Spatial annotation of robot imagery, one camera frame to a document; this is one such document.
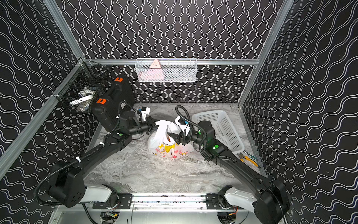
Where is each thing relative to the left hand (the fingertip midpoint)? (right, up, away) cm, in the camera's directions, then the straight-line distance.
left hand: (163, 120), depth 74 cm
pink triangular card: (-8, +31, +16) cm, 35 cm away
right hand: (+5, -3, -3) cm, 7 cm away
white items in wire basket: (-43, +9, 0) cm, 44 cm away
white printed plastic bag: (-2, -13, +4) cm, 14 cm away
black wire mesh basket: (-57, +16, +14) cm, 61 cm away
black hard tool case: (-36, +7, +10) cm, 38 cm away
